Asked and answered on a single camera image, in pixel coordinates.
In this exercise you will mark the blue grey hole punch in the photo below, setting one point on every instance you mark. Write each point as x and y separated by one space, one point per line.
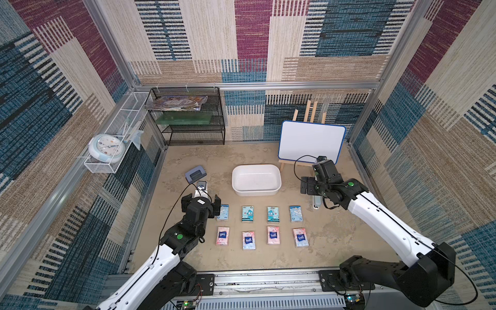
195 174

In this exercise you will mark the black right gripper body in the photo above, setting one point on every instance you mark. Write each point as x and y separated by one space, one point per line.
307 185

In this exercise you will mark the white wire wall basket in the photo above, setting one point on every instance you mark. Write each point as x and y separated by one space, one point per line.
124 124

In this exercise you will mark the pink white tissue pack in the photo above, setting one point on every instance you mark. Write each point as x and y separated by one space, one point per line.
273 235

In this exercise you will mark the pink blue tissue pack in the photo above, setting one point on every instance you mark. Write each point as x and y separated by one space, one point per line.
300 237
248 240

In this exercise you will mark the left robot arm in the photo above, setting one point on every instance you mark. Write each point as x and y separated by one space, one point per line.
165 275

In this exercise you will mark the teal cartoon tissue pack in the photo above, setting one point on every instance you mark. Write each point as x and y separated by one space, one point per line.
247 214
273 214

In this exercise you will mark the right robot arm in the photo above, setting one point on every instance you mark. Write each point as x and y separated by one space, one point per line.
425 269

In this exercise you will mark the blue elephant tissue pack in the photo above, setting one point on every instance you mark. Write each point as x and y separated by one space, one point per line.
224 213

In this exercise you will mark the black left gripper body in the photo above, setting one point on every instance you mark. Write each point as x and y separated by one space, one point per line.
212 209

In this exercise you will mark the blue framed whiteboard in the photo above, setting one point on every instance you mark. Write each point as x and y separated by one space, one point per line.
302 141

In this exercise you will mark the black wire mesh shelf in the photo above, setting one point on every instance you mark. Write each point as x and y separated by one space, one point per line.
177 135

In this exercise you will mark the white round clock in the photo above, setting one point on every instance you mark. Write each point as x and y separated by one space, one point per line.
106 148

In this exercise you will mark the white plastic storage box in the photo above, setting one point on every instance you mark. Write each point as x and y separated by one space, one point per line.
256 180

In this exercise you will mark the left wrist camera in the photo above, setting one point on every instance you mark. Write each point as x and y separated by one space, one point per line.
201 189

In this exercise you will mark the green board on shelf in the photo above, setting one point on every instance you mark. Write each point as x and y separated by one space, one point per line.
184 118

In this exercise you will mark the blue striped tissue pack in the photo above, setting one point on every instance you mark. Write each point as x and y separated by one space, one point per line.
296 214

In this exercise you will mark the colourful magazine on shelf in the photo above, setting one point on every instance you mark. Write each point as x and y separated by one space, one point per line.
177 103

